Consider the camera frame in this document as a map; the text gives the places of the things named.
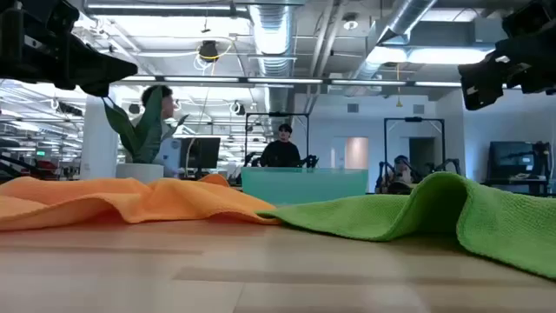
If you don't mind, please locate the dark desk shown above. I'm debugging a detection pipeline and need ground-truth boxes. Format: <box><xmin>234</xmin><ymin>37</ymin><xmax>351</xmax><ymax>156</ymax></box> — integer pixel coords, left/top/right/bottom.
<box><xmin>482</xmin><ymin>173</ymin><xmax>552</xmax><ymax>196</ymax></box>

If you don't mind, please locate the person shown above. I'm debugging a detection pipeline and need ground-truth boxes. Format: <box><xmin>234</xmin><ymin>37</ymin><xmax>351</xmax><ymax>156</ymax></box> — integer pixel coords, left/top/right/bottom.
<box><xmin>390</xmin><ymin>155</ymin><xmax>414</xmax><ymax>195</ymax></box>
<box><xmin>141</xmin><ymin>84</ymin><xmax>183</xmax><ymax>178</ymax></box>
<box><xmin>259</xmin><ymin>123</ymin><xmax>302</xmax><ymax>169</ymax></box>

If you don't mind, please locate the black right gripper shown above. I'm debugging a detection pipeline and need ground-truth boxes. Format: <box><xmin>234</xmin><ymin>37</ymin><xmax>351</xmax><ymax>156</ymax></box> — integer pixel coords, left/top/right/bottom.
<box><xmin>458</xmin><ymin>0</ymin><xmax>556</xmax><ymax>111</ymax></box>

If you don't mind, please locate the white plant pot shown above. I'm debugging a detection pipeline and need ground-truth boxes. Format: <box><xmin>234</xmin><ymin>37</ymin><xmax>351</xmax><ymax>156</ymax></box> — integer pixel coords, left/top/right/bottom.
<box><xmin>115</xmin><ymin>163</ymin><xmax>165</xmax><ymax>183</ymax></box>

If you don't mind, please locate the black ceiling device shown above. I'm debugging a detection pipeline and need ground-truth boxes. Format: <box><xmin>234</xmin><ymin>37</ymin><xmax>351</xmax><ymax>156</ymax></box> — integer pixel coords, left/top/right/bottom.
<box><xmin>198</xmin><ymin>39</ymin><xmax>221</xmax><ymax>63</ymax></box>

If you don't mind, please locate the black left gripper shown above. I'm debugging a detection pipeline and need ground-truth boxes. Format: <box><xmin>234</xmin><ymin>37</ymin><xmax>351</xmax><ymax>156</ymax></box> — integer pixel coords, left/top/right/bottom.
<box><xmin>0</xmin><ymin>0</ymin><xmax>138</xmax><ymax>98</ymax></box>

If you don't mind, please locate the teal plastic basket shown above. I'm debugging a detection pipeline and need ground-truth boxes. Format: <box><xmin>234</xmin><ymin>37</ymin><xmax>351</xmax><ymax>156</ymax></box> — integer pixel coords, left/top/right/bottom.
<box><xmin>241</xmin><ymin>167</ymin><xmax>369</xmax><ymax>206</ymax></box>

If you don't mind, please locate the black computer monitor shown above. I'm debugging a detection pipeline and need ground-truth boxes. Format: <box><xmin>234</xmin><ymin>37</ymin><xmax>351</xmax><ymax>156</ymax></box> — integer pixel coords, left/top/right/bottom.
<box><xmin>179</xmin><ymin>137</ymin><xmax>222</xmax><ymax>179</ymax></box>
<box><xmin>488</xmin><ymin>140</ymin><xmax>538</xmax><ymax>179</ymax></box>

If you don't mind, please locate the yellow hanging cord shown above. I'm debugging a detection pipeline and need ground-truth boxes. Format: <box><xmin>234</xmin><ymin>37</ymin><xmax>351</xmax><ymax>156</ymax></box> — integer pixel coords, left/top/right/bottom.
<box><xmin>394</xmin><ymin>63</ymin><xmax>403</xmax><ymax>109</ymax></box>

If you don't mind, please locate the orange microfiber towel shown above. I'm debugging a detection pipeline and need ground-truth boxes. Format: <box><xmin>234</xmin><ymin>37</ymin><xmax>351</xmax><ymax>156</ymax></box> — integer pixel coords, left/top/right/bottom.
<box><xmin>0</xmin><ymin>173</ymin><xmax>281</xmax><ymax>231</ymax></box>

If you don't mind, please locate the green microfiber towel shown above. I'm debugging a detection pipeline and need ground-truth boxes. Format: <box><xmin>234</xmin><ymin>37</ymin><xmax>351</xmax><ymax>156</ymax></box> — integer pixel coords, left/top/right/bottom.
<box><xmin>255</xmin><ymin>171</ymin><xmax>556</xmax><ymax>279</ymax></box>

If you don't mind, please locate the green snake plant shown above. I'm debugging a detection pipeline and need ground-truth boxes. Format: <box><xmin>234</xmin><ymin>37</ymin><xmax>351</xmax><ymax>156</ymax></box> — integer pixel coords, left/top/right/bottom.
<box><xmin>102</xmin><ymin>84</ymin><xmax>191</xmax><ymax>165</ymax></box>

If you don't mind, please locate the black station frame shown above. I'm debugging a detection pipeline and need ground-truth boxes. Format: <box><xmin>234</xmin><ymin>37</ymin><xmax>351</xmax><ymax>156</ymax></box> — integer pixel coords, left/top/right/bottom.
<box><xmin>244</xmin><ymin>111</ymin><xmax>311</xmax><ymax>169</ymax></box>
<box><xmin>383</xmin><ymin>117</ymin><xmax>447</xmax><ymax>192</ymax></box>

